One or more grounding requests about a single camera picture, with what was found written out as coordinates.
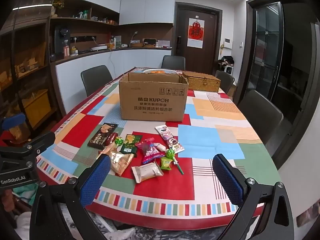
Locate peach snack packet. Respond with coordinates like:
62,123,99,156
99,143,118,157

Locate white wall cabinets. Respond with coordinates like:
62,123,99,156
55,0,174,26

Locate wall power strip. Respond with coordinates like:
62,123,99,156
70,35,97,43

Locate pink snack packet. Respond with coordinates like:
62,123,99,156
135,137,160,165

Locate dark brown door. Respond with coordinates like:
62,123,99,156
175,2,222,75

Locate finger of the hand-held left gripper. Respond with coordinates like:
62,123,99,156
0,113,27,132
0,132,56,167

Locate small green candy packet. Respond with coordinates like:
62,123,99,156
160,157,173,171

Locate dark glass sliding door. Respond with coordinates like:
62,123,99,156
246,1,285,92

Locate long white purple packet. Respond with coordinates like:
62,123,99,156
155,125,185,154

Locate white fruit bowl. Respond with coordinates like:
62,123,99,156
143,69,179,75

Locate red sausage stick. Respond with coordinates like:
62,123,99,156
104,132,118,147

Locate red wall calendar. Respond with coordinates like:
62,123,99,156
187,17,206,48

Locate white bread packet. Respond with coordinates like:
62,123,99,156
131,160,164,184

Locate wooden wall shelf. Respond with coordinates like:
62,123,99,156
51,0,120,27

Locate black bag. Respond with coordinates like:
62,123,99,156
217,56,235,67

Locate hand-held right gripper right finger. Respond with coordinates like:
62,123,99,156
212,154,293,240

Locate white counter cabinet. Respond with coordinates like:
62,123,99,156
50,47,173,115

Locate dark display cabinet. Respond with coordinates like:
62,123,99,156
0,17,56,133

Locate brown cardboard box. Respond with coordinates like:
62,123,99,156
118,72,189,122

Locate woven wicker box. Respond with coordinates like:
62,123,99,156
182,71,221,93

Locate grey dining chair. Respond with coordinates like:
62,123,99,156
236,89,284,150
215,70,235,94
161,55,186,70
80,65,113,97

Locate green chips packet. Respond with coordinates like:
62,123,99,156
120,134,143,158

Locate clear orange cracker packet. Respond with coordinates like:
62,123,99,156
109,151,135,177

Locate dark brown cracker packet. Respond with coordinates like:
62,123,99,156
87,122,118,149

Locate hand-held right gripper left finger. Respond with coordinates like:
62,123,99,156
29,153,118,240

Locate yellow storage box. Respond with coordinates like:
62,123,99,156
21,89,52,128

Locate watermelon lollipop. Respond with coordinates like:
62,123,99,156
165,149,184,175

